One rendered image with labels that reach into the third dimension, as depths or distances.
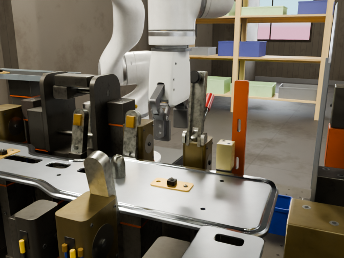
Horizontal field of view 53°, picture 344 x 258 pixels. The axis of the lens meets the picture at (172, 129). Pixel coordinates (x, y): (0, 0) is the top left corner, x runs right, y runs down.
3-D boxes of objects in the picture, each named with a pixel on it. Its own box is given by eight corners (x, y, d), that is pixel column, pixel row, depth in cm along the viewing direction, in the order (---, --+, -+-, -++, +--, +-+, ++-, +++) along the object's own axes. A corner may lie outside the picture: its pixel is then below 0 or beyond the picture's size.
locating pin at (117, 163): (108, 184, 75) (106, 155, 73) (116, 178, 78) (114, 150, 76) (121, 186, 74) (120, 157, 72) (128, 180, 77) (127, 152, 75)
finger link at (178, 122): (178, 93, 73) (178, 124, 75) (172, 95, 70) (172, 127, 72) (192, 94, 72) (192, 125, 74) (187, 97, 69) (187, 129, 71)
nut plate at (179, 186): (149, 185, 71) (149, 179, 70) (157, 178, 74) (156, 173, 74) (188, 192, 67) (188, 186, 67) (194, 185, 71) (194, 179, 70)
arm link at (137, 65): (115, 113, 137) (109, 51, 130) (160, 108, 141) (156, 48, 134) (119, 121, 126) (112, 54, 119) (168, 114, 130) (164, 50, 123)
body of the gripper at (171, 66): (164, 41, 69) (165, 97, 72) (140, 43, 60) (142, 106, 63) (199, 42, 66) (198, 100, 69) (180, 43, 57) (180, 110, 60)
